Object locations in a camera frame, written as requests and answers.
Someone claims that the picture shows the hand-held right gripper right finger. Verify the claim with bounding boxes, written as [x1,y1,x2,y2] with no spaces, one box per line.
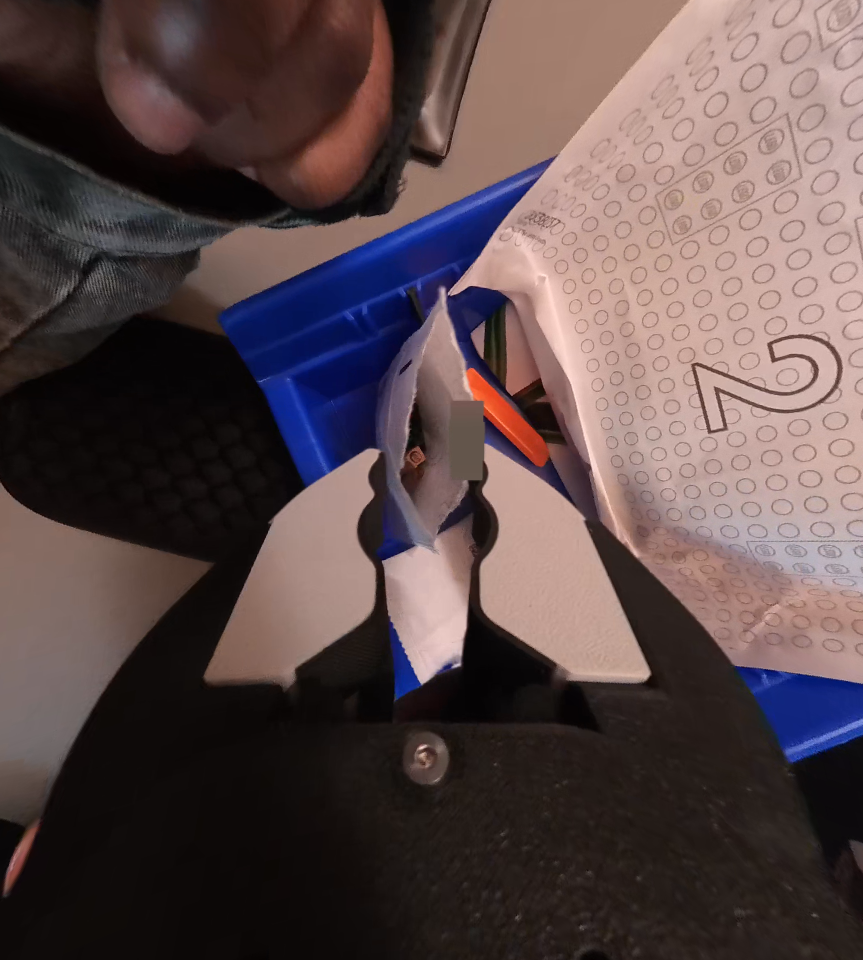
[471,456,652,684]

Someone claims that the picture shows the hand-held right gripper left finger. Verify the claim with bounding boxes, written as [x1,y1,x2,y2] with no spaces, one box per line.
[202,448,389,689]

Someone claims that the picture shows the small torn white paper bag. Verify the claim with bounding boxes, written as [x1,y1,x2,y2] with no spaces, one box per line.
[373,287,494,685]

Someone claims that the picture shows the blue plastic bin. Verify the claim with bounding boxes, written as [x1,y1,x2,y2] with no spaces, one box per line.
[217,157,863,764]

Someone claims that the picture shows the orange lego brick separator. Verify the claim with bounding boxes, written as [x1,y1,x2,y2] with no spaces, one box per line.
[465,367,552,468]

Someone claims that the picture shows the dark lego stem pieces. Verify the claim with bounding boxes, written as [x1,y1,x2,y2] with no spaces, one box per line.
[476,300,569,445]

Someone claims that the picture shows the person's left hand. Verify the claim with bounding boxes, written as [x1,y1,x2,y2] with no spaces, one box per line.
[0,0,397,210]

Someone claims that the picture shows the large white paper bag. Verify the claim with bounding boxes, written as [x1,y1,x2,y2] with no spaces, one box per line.
[448,0,863,695]

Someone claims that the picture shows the dark leather pouch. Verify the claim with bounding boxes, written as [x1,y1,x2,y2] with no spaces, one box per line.
[409,0,494,167]

